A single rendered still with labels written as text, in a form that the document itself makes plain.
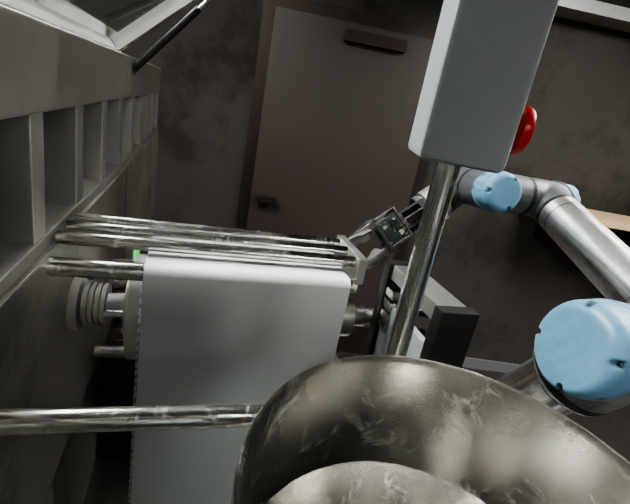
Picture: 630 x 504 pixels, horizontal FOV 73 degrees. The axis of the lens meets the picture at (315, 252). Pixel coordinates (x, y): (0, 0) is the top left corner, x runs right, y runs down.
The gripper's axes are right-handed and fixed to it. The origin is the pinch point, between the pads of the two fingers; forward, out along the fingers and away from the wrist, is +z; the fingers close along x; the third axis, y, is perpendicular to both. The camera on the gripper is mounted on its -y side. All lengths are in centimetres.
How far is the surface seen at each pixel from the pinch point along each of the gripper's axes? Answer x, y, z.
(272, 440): 12, 77, 11
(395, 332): 12, 62, 4
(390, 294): 10.5, 32.7, -0.4
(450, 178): 6, 67, -4
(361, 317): 11.1, 27.4, 4.7
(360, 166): -60, -162, -50
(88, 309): -8, 42, 33
